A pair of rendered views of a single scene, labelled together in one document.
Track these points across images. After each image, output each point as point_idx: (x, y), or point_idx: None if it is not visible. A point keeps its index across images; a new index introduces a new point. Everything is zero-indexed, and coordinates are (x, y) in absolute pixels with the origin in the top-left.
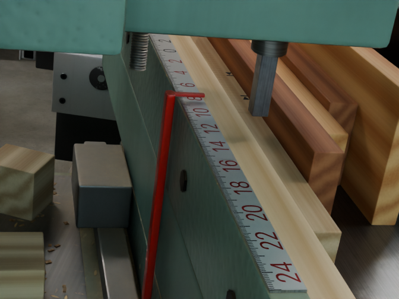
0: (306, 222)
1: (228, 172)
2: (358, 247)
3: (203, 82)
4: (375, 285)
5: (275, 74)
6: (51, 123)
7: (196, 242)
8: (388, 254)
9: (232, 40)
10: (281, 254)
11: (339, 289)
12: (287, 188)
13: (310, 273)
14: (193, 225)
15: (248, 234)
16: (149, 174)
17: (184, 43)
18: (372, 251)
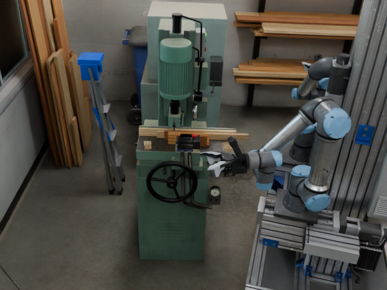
0: (155, 129)
1: (160, 126)
2: (164, 141)
3: (181, 129)
4: (159, 140)
5: (182, 132)
6: None
7: None
8: (163, 142)
9: (193, 131)
10: (150, 126)
11: (148, 128)
12: (163, 131)
13: (150, 128)
14: None
15: (152, 125)
16: None
17: (193, 129)
18: (163, 141)
